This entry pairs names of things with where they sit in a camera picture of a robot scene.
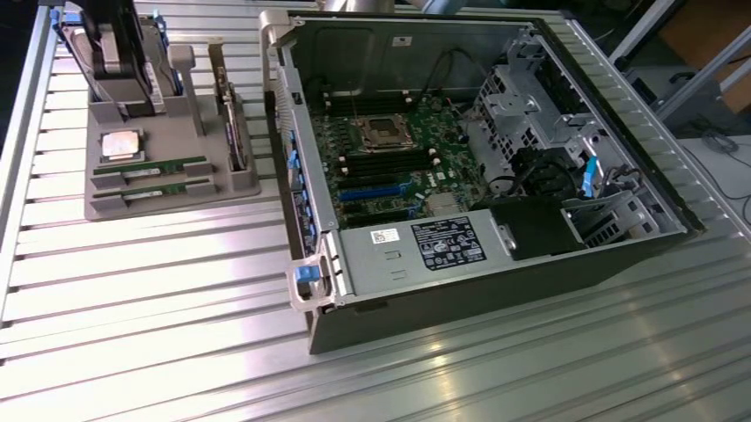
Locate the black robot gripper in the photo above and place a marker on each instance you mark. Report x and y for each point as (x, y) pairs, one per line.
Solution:
(113, 39)

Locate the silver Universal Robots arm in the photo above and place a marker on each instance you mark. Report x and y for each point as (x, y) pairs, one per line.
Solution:
(358, 3)

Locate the green RAM stick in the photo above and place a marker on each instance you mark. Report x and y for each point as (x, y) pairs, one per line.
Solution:
(162, 190)
(159, 168)

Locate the black RAM slot bank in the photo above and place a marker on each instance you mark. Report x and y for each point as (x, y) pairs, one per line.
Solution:
(384, 162)
(367, 105)

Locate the hard disk in blue carrier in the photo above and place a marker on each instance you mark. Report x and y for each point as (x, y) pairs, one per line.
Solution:
(155, 74)

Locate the silver CPU chip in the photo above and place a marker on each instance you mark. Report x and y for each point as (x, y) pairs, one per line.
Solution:
(121, 144)

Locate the grey parts rack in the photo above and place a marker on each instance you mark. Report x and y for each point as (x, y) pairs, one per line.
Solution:
(176, 145)

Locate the blue expansion slot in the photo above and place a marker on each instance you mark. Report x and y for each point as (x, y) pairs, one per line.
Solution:
(372, 193)

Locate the green motherboard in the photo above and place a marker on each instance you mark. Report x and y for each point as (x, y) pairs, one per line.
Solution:
(411, 176)

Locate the black expansion slot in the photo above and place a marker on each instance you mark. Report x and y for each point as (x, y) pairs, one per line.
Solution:
(375, 214)

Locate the blue case release latch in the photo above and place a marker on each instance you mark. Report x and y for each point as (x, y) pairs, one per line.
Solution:
(307, 274)

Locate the silver chipset heatsink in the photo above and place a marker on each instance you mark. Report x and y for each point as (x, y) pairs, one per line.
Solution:
(444, 205)

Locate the silver metal disk bay cage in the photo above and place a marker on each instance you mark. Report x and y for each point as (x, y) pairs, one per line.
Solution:
(516, 110)

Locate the silver power supply unit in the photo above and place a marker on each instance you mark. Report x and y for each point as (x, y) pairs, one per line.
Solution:
(411, 259)

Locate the black plastic air shroud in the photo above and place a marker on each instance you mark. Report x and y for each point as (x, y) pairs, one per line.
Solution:
(536, 228)

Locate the black open PC case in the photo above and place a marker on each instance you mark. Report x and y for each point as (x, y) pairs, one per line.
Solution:
(470, 303)

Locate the black box under desk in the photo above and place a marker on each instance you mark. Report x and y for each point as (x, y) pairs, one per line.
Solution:
(668, 90)

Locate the graphics card with metal bracket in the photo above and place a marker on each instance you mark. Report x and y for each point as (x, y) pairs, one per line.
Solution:
(230, 114)

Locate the CPU socket with metal frame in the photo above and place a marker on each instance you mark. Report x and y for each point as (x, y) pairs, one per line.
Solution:
(380, 132)

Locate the aluminium profile frame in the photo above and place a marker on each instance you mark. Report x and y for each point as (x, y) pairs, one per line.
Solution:
(692, 66)

